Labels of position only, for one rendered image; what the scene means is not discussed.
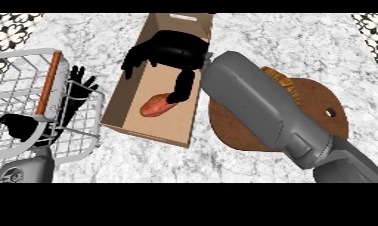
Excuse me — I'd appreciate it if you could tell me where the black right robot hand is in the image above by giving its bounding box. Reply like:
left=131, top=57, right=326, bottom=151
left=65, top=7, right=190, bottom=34
left=121, top=30, right=213, bottom=105

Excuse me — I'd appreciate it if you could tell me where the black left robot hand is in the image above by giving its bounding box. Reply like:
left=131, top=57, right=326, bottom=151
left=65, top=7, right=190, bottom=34
left=0, top=65, right=100, bottom=148

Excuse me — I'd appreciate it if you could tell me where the orange sweet potato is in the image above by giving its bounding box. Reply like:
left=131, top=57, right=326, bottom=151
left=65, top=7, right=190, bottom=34
left=139, top=92, right=182, bottom=118

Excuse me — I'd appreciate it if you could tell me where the brown cardboard box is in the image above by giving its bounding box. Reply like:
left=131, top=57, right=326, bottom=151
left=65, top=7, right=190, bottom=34
left=100, top=13, right=217, bottom=149

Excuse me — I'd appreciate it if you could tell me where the round brown cutting board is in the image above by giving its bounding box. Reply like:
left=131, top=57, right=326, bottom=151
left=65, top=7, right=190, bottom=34
left=207, top=76, right=351, bottom=153

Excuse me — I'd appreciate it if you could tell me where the golden brown ridged food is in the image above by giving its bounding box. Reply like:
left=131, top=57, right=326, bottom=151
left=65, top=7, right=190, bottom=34
left=260, top=66, right=303, bottom=106

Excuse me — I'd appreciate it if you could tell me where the white wire basket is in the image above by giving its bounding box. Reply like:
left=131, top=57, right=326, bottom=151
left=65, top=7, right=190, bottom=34
left=0, top=47, right=108, bottom=168

